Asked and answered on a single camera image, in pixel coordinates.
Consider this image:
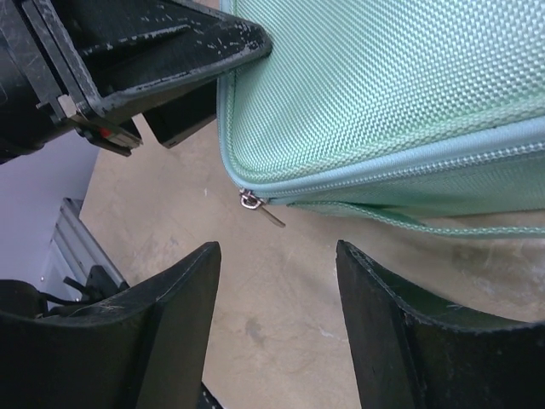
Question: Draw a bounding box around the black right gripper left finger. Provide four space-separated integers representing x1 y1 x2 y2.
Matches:
1 242 221 408

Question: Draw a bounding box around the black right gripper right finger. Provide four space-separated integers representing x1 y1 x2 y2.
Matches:
336 241 544 408

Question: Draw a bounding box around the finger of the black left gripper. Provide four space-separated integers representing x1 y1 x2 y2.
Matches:
143 80 217 148

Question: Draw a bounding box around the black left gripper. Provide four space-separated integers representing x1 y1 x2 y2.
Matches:
1 1 273 164

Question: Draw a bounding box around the mint green medicine case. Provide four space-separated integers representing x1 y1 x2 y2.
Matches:
217 1 544 239

